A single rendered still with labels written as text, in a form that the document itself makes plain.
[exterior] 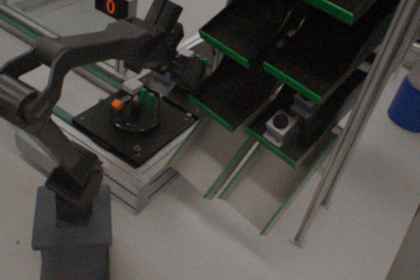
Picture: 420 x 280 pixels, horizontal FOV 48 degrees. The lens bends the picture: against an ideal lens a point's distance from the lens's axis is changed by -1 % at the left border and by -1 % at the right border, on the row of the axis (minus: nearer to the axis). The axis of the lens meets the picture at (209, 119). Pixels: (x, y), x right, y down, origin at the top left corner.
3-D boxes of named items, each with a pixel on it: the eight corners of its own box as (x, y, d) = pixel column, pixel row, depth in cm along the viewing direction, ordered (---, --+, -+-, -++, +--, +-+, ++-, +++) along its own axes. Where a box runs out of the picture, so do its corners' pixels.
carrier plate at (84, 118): (138, 169, 120) (139, 162, 118) (71, 124, 128) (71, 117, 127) (194, 124, 136) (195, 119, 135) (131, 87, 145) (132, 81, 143)
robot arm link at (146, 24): (138, 55, 81) (169, -8, 80) (101, 37, 83) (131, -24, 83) (164, 70, 91) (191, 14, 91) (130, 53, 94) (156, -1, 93)
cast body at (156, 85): (165, 96, 106) (168, 74, 101) (149, 89, 107) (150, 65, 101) (184, 74, 111) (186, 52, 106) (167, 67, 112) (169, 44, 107)
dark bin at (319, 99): (319, 106, 84) (321, 81, 78) (263, 70, 90) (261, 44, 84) (410, 13, 92) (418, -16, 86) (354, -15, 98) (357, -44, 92)
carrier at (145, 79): (197, 122, 137) (204, 87, 129) (134, 85, 146) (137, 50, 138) (241, 87, 154) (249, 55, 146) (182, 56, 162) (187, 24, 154)
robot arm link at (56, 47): (25, 129, 62) (38, 54, 58) (-18, 102, 65) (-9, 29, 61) (147, 87, 88) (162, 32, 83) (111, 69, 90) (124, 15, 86)
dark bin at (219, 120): (232, 133, 99) (227, 114, 93) (189, 100, 105) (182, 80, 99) (317, 50, 107) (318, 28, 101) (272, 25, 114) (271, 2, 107)
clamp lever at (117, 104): (122, 123, 125) (116, 107, 118) (117, 120, 125) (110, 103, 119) (132, 114, 126) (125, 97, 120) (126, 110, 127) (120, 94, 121)
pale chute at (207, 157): (211, 200, 111) (204, 198, 107) (174, 167, 117) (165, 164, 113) (285, 104, 110) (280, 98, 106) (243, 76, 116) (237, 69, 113)
